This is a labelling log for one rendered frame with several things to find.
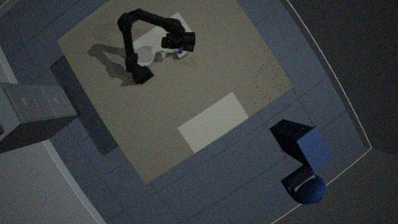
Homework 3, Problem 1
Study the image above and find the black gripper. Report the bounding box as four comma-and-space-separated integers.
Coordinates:
161, 37, 194, 52

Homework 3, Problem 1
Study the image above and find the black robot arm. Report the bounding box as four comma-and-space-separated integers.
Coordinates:
117, 8, 195, 79

